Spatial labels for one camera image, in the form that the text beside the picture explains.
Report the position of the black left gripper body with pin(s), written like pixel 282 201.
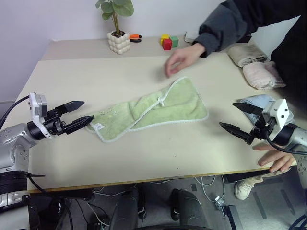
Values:
pixel 56 124

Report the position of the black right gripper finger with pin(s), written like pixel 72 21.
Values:
pixel 249 109
pixel 239 134

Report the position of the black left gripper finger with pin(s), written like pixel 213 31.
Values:
pixel 72 106
pixel 79 123

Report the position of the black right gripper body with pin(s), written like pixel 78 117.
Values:
pixel 262 127

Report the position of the green towel with white trim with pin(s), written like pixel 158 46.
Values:
pixel 177 105

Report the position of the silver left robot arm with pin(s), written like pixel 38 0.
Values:
pixel 12 143

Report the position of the person's dark grey sleeved forearm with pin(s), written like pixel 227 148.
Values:
pixel 225 26

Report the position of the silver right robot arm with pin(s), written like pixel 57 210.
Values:
pixel 296 136

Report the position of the folded light blue towel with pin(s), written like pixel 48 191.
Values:
pixel 261 100

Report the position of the folded pink towel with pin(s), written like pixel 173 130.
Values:
pixel 261 74

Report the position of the folded beige towel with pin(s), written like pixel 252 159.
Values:
pixel 249 52

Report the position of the person's bare left hand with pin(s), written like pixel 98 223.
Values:
pixel 280 160

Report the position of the person's bare right hand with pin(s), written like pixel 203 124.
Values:
pixel 184 56

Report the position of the person's beige trouser leg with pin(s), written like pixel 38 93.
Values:
pixel 268 178

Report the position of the white sneaker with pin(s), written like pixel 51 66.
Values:
pixel 243 189

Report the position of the person's black torso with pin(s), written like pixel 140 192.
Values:
pixel 292 60

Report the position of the small metal clamp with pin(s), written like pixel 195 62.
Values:
pixel 219 202

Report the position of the potted plant white bubble pot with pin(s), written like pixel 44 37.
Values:
pixel 118 43

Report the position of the dark rounded shape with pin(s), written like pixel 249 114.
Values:
pixel 124 210
pixel 189 208

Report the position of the flat white box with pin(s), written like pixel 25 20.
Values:
pixel 188 37

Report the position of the green cube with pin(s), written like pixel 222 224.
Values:
pixel 175 42

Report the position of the red cube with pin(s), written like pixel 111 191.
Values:
pixel 167 45

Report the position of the yellow cube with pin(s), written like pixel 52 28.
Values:
pixel 164 37

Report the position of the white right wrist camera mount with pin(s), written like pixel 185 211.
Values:
pixel 281 111

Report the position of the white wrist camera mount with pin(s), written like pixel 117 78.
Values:
pixel 281 111
pixel 36 103

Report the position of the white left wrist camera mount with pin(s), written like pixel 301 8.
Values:
pixel 36 103

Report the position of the black table frame bar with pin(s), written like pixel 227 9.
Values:
pixel 244 176

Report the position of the black floor bracket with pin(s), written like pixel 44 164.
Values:
pixel 230 215

